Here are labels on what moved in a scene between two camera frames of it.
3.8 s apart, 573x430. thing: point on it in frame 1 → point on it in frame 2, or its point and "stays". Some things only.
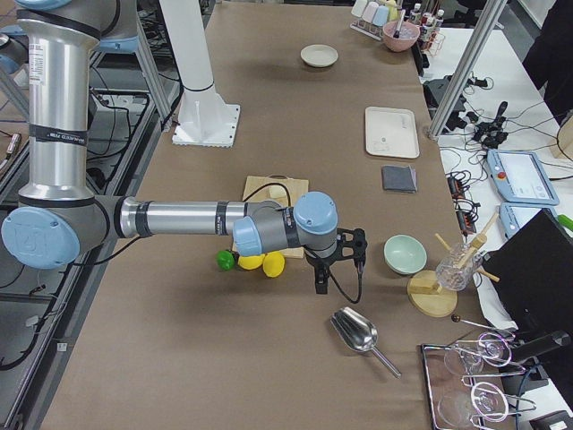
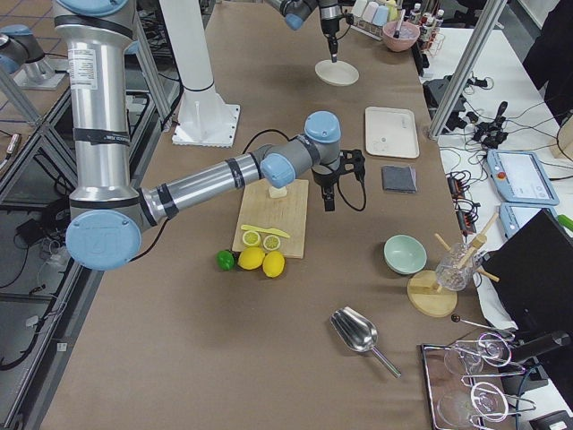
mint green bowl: (404, 254) stays
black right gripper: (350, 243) → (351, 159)
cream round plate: (319, 55) → (336, 73)
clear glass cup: (455, 268) stays
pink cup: (371, 11) stays
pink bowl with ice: (406, 38) stays
